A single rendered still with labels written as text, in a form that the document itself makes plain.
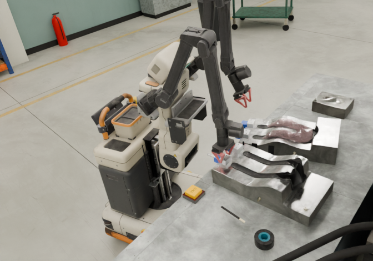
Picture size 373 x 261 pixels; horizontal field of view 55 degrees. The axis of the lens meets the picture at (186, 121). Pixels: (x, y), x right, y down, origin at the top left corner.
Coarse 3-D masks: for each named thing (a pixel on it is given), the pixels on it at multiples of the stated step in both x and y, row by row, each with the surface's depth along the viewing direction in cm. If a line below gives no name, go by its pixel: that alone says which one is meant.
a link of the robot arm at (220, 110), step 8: (200, 48) 140; (216, 48) 146; (200, 56) 142; (208, 56) 141; (216, 56) 147; (208, 64) 147; (216, 64) 148; (208, 72) 149; (216, 72) 149; (208, 80) 152; (216, 80) 150; (208, 88) 155; (216, 88) 153; (216, 96) 155; (216, 104) 158; (224, 104) 160; (216, 112) 160; (224, 112) 161; (224, 120) 161
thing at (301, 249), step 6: (330, 234) 134; (336, 234) 133; (318, 240) 134; (324, 240) 133; (330, 240) 133; (306, 246) 133; (312, 246) 133; (318, 246) 133; (294, 252) 133; (300, 252) 133; (306, 252) 133; (276, 258) 135; (282, 258) 133; (288, 258) 133; (294, 258) 133
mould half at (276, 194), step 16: (240, 160) 178; (272, 160) 176; (304, 160) 166; (224, 176) 172; (240, 176) 170; (320, 176) 167; (240, 192) 170; (256, 192) 162; (272, 192) 155; (288, 192) 157; (304, 192) 160; (320, 192) 159; (272, 208) 160; (288, 208) 154; (320, 208) 158; (304, 224) 152
